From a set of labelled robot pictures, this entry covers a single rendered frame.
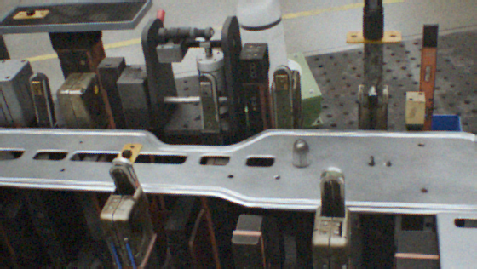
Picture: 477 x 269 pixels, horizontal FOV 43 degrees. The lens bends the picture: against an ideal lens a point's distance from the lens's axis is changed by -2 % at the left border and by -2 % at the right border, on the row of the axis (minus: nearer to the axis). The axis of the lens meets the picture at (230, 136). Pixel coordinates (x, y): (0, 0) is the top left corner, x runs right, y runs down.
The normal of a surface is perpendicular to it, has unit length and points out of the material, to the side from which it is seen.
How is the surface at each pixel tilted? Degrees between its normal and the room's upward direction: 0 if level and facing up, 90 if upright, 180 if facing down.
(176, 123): 0
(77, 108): 90
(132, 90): 90
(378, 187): 0
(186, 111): 0
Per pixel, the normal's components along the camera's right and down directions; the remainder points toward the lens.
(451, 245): -0.12, -0.82
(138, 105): -0.20, 0.57
